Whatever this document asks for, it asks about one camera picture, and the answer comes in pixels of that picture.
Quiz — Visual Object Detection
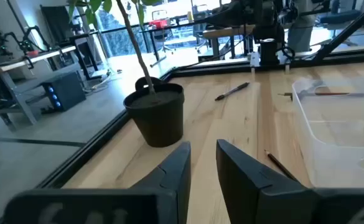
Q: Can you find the dark thin pencil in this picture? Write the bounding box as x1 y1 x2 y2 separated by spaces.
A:
264 149 299 183

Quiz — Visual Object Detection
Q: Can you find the wooden top workbench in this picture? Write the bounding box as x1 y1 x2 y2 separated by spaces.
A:
0 45 78 131

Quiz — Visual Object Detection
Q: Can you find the green plant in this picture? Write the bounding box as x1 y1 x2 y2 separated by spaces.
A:
66 0 185 149

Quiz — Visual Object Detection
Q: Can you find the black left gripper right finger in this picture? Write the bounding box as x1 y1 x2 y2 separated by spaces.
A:
215 139 364 224

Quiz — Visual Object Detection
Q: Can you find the clear plastic container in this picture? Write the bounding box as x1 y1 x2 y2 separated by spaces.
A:
292 76 364 189

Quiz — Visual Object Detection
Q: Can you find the black office desk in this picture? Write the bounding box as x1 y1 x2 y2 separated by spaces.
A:
68 29 111 80

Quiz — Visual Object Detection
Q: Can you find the computer tower with blue lights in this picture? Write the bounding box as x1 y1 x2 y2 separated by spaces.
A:
41 71 88 113

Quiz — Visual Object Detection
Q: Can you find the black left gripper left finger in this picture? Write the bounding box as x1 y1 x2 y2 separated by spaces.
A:
1 141 192 224

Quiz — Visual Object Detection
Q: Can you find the blue office chair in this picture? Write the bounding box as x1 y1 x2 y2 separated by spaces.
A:
317 0 364 32

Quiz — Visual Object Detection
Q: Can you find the red-brown pencil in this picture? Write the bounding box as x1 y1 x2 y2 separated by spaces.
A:
278 91 364 101

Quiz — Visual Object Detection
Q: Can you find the black pen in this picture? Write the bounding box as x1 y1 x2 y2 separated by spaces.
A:
214 82 251 102

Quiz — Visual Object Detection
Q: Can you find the red box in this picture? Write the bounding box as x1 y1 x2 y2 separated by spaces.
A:
149 19 169 29

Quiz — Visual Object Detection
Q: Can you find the black aluminium table frame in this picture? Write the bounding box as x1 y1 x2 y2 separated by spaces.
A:
35 0 364 190

